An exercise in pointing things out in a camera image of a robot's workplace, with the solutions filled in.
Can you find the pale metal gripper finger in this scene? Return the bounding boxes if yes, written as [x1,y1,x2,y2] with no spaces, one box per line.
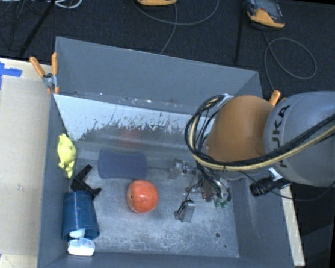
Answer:
[173,197,197,225]
[168,158,198,184]

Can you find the grey metal bin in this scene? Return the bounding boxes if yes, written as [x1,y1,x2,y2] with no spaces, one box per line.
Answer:
[27,36,322,268]

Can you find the red apple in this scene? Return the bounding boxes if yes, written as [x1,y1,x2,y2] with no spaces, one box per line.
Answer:
[123,178,162,216]

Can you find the blue sponge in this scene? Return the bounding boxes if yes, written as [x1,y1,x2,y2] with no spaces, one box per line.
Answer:
[95,148,150,185]

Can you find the yellow toy animal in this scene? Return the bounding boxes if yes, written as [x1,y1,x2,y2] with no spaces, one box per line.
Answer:
[54,132,79,179]

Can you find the pale flat board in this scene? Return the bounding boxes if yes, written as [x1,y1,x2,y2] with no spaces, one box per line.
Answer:
[0,75,60,263]

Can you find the black cylinder on white bracket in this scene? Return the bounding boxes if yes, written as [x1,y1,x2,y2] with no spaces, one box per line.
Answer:
[248,164,294,202]

